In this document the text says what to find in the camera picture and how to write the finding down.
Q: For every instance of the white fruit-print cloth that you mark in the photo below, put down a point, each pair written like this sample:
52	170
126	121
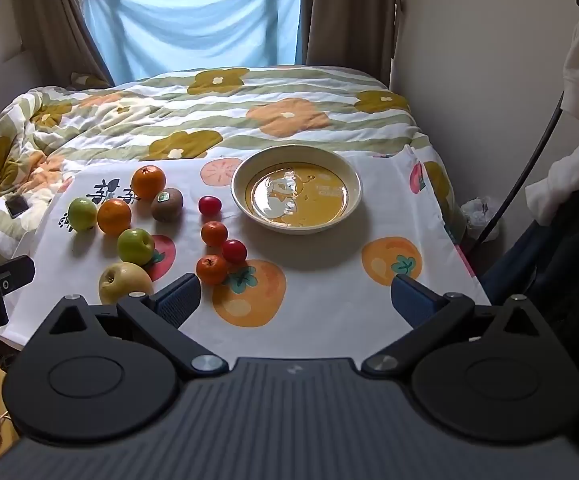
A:
319	265

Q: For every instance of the black curved rod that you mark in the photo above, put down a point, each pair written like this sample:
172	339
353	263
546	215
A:
524	175

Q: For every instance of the large orange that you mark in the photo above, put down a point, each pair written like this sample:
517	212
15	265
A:
148	181
114	216

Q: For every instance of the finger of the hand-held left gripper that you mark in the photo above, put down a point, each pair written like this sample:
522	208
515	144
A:
17	270

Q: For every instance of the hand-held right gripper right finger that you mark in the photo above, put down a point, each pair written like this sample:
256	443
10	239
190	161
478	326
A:
412	301

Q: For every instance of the brown kiwi with sticker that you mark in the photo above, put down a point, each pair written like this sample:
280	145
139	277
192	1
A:
166	206

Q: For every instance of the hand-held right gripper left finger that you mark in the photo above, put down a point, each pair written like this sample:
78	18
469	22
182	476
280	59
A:
179	301

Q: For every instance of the floral striped quilt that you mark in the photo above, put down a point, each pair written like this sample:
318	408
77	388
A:
269	87

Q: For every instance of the yellow-green apple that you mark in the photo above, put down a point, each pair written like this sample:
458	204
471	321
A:
122	282

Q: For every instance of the yellow ceramic plate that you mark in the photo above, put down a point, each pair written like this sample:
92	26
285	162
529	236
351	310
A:
297	195

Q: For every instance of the red cherry tomato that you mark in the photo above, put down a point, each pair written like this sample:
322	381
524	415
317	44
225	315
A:
234	251
209	205

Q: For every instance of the dark blue pants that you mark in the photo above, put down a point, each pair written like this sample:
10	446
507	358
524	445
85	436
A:
512	260

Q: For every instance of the black smartphone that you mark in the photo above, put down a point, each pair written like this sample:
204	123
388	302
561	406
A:
17	206

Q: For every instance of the green apple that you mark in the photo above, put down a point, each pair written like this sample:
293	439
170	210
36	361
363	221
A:
136	246
82	213

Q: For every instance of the white plastic bag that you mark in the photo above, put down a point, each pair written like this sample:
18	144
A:
477	212

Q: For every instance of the light blue window cloth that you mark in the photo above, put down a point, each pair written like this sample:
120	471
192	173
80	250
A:
194	25

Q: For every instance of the brown curtain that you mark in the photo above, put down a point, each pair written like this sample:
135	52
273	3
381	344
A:
349	10
44	10

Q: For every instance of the floral pillow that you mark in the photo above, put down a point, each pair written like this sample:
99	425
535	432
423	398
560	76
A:
89	81

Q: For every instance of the small tangerine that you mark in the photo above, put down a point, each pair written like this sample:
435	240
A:
214	233
212	269

